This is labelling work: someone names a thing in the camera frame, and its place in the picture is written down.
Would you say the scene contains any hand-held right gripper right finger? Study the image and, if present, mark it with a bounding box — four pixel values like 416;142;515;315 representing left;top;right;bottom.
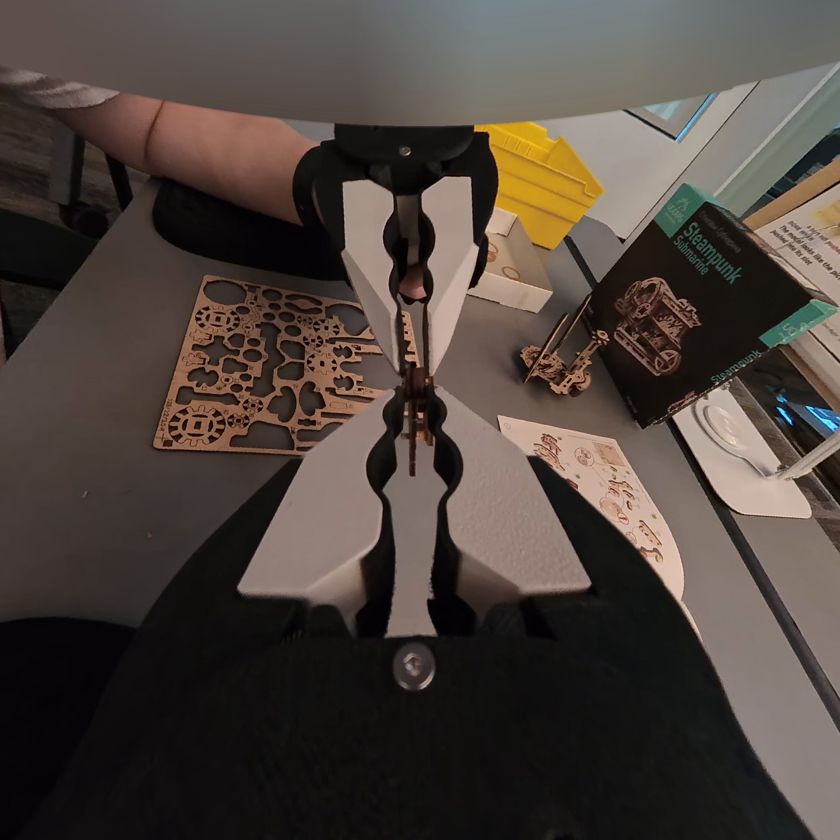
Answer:
425;386;592;636

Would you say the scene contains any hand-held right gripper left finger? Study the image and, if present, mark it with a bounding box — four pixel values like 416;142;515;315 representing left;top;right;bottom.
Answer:
236;386;404;636

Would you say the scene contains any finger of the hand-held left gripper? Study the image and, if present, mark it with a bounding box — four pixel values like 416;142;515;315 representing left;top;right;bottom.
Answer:
340;177;409;376
419;172;488;378

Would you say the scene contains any small wooden gear assembly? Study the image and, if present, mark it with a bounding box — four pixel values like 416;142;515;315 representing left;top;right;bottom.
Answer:
400;364;438;476

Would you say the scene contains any laser-cut wooden parts sheet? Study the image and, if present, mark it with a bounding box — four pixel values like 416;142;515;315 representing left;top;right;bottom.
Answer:
152;274;421;455

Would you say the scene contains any person's left forearm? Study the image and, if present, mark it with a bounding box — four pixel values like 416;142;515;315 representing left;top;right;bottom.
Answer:
56;92;324;227

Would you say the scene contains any partly built wooden model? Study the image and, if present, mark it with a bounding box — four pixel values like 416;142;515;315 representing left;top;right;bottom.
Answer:
520;295;608;398

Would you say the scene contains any black model kit box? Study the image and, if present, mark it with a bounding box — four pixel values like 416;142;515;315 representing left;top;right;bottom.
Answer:
587;184;837;429

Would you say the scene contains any white cardboard tray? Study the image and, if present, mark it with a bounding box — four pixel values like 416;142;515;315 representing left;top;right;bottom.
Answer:
467;206;553;315

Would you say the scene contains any open instruction booklet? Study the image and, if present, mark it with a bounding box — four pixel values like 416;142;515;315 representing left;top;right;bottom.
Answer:
497;415;686;601

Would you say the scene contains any yellow plastic bin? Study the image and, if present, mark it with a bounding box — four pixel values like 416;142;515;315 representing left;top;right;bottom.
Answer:
472;121;606;250

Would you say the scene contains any black wrist rest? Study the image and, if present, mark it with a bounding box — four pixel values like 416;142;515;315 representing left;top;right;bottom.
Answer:
152;177;355;283

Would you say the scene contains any white desk stand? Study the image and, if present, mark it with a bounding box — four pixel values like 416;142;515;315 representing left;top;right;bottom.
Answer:
672;387;840;519

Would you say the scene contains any dark office chair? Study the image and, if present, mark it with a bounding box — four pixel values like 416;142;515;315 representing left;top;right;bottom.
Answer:
0;112;155;361

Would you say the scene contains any printed instruction board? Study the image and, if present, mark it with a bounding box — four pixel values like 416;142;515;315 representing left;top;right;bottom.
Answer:
745;190;840;368

